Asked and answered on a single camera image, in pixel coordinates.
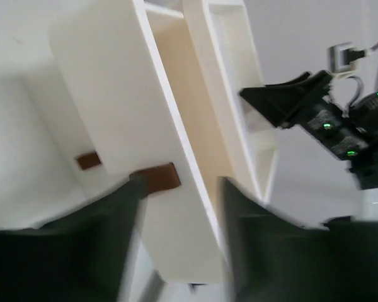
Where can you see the white drawer cabinet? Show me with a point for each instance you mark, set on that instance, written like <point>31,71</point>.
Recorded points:
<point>152,86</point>

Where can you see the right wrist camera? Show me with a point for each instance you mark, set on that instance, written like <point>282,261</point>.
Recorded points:
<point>342,59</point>

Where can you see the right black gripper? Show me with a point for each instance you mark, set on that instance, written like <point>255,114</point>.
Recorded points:
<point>348,134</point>

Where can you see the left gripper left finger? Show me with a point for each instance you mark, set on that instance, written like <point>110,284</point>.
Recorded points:
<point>78,257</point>

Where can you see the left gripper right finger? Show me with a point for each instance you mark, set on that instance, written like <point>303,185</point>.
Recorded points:
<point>276,259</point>

